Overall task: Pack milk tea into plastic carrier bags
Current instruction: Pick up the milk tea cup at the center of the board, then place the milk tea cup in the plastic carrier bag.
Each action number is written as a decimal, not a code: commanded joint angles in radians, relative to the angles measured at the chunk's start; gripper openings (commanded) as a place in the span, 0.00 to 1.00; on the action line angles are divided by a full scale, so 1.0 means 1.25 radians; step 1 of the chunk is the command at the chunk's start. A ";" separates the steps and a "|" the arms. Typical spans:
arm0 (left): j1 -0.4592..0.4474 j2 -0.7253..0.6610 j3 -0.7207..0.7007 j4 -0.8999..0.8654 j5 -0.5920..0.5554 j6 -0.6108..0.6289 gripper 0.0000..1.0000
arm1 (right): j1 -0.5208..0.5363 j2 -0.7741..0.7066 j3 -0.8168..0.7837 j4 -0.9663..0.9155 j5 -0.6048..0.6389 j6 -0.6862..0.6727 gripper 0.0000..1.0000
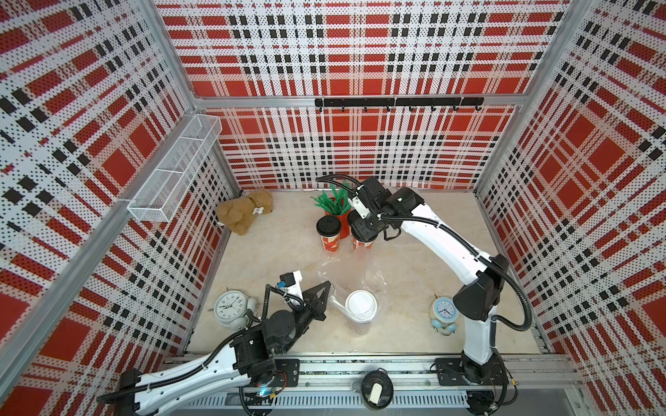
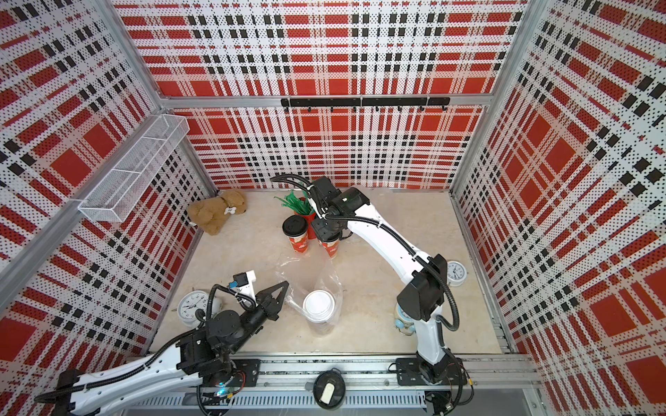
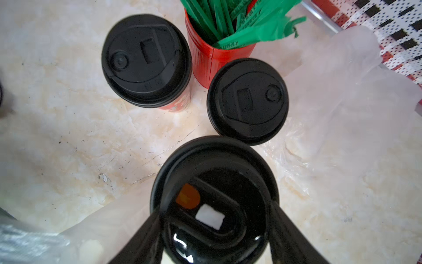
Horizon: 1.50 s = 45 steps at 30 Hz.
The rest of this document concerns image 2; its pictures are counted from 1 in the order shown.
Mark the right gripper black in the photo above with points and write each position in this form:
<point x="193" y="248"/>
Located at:
<point x="321" y="231"/>

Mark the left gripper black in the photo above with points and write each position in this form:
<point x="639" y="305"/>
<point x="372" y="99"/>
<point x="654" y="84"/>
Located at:
<point x="268" y="303"/>

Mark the clear plastic carrier bag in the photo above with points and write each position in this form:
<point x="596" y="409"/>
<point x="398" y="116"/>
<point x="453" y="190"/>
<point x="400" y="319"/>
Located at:
<point x="309" y="272"/>

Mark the black lid red cup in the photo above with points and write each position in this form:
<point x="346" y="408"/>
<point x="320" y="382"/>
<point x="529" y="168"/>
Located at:
<point x="331" y="244"/>
<point x="296" y="229"/>

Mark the white lid milk tea cup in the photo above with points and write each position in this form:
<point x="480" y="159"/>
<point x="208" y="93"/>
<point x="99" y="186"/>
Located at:
<point x="319" y="308"/>

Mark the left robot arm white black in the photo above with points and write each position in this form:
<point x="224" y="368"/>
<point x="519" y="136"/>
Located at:
<point x="200" y="357"/>

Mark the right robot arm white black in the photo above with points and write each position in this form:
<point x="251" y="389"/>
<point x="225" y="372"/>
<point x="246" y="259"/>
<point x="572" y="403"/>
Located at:
<point x="426" y="298"/>

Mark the green straws bundle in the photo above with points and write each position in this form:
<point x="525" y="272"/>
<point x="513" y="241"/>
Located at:
<point x="300" y="206"/>

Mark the red straw holder cup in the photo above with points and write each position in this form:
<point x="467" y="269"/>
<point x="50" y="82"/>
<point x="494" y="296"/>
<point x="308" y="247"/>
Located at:
<point x="309" y="219"/>

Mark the white alarm clock left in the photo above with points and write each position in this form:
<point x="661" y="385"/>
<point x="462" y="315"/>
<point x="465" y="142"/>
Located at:
<point x="189" y="304"/>

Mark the white alarm clock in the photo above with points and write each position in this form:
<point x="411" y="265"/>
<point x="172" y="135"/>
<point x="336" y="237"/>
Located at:
<point x="189" y="304"/>
<point x="456" y="273"/>

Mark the brown teddy bear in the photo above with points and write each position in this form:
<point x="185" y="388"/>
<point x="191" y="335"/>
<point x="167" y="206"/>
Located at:
<point x="211" y="214"/>

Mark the light blue alarm clock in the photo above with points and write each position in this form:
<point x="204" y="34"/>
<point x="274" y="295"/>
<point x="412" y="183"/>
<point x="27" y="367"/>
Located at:
<point x="404" y="324"/>

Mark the white alarm clock right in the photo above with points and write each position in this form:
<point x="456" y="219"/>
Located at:
<point x="456" y="273"/>

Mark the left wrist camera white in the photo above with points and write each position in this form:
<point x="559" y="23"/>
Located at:
<point x="243" y="283"/>

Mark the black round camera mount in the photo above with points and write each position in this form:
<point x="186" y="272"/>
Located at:
<point x="329" y="389"/>

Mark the black hook rail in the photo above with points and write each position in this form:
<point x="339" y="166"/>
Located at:
<point x="310" y="103"/>

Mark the white wire mesh basket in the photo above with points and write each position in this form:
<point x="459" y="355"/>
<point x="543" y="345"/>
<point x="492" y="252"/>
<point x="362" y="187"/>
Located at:
<point x="117" y="194"/>

